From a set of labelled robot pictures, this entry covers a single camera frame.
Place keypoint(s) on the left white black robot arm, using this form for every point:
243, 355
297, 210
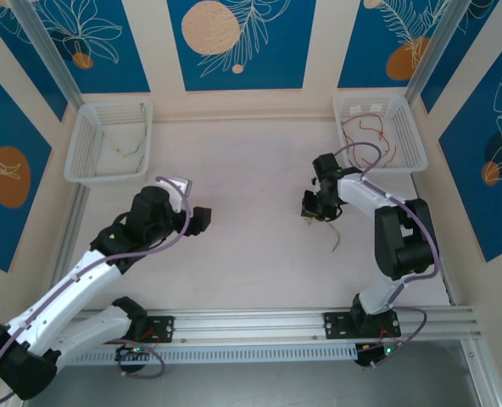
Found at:
70, 303

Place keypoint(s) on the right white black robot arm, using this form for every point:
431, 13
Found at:
357, 197

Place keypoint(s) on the white plastic basket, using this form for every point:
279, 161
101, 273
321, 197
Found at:
408, 127
107, 127

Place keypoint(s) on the small circuit board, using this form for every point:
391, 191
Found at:
369, 356
128, 355

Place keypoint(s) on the aluminium mounting rail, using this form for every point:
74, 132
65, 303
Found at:
251, 322

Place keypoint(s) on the blue floral wall panel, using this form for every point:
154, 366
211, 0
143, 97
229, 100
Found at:
5, 127
501, 246
22, 63
480, 34
276, 63
128, 63
361, 42

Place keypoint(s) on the aluminium frame post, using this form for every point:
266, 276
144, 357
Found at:
47, 46
441, 46

